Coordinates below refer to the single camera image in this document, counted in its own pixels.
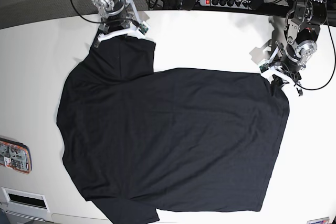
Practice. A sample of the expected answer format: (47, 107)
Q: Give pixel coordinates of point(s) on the right gripper with bracket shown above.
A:
(122, 20)

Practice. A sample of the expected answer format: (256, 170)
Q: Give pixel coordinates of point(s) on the white table cable slot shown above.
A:
(25, 199)

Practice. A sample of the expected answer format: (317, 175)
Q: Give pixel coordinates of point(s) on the orange clear parts box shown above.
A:
(16, 156)

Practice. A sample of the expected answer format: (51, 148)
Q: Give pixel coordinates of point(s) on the black T-shirt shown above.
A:
(184, 140)

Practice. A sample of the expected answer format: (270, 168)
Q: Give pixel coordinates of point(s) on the white power strip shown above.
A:
(237, 4)

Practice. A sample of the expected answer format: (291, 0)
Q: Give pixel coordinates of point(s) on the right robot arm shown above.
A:
(109, 4)

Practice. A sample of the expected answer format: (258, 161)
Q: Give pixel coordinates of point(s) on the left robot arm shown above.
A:
(301, 30)

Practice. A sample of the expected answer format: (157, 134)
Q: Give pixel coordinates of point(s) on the sticker at table edge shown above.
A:
(324, 220)

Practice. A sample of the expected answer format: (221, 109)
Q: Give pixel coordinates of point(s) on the left gripper with bracket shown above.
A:
(283, 65)

